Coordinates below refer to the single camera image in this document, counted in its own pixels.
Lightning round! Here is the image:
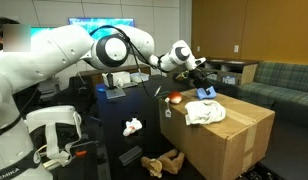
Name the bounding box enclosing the wooden shelf cabinet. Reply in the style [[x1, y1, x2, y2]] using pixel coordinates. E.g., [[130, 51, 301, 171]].
[[202, 58, 260, 86]]

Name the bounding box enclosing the brown plush moose toy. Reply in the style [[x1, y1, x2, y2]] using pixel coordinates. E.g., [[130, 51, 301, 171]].
[[140, 148, 186, 179]]

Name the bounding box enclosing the green plaid sofa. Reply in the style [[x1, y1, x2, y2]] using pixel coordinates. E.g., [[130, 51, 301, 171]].
[[237, 61, 308, 109]]

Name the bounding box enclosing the large wall TV screen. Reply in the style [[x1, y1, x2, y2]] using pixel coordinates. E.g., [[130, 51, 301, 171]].
[[67, 17, 136, 36]]

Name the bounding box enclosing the pale flat box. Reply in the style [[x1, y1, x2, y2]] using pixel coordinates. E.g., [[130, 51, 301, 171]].
[[129, 72, 150, 84]]

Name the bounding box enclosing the dark grey eraser block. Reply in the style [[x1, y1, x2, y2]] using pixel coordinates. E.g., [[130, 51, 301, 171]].
[[118, 145, 143, 167]]

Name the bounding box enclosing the large cardboard box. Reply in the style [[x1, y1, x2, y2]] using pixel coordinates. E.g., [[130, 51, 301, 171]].
[[158, 88, 276, 180]]

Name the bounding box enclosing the black camera stand grey base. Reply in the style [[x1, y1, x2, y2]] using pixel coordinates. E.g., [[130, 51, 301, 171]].
[[105, 71, 127, 100]]

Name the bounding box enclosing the blue wavy sponge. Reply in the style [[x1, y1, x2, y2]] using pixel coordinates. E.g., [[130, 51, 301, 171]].
[[195, 85, 217, 101]]

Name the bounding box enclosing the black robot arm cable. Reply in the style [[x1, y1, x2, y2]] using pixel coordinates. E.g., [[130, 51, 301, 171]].
[[88, 24, 162, 99]]

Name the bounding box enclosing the small cyan monitor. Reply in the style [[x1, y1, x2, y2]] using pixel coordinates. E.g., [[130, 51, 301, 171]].
[[29, 26, 58, 36]]

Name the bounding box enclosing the white bag orange print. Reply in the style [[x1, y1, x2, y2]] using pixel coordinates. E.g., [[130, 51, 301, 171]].
[[122, 117, 143, 138]]

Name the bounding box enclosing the white box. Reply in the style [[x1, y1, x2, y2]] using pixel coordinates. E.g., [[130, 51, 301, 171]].
[[111, 71, 132, 89]]

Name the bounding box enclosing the black office chair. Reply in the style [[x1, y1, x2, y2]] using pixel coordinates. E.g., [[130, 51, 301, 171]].
[[50, 76, 98, 116]]

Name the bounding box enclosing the white VR headset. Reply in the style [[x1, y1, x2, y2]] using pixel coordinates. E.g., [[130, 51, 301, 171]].
[[24, 105, 83, 168]]

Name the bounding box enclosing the wooden TV console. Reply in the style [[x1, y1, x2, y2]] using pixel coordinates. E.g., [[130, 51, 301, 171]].
[[75, 64, 152, 88]]

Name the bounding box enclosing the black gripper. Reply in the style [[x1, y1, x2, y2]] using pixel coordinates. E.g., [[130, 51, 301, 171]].
[[187, 67, 212, 94]]

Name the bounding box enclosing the white cloth towel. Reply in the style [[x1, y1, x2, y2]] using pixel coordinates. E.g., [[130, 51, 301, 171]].
[[184, 99, 227, 127]]

